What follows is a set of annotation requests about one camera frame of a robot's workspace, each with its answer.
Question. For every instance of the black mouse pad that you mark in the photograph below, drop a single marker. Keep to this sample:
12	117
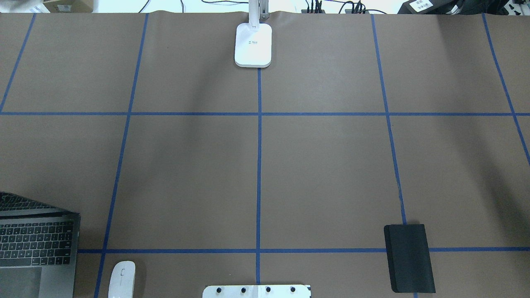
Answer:
408	256

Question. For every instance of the cardboard box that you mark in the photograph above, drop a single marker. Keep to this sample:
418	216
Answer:
69	6

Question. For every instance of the white computer mouse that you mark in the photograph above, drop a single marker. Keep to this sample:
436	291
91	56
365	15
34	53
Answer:
122	280

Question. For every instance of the grey laptop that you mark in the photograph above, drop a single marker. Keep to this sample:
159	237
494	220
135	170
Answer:
38	248

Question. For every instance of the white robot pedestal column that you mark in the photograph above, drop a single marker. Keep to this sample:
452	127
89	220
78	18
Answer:
258	291

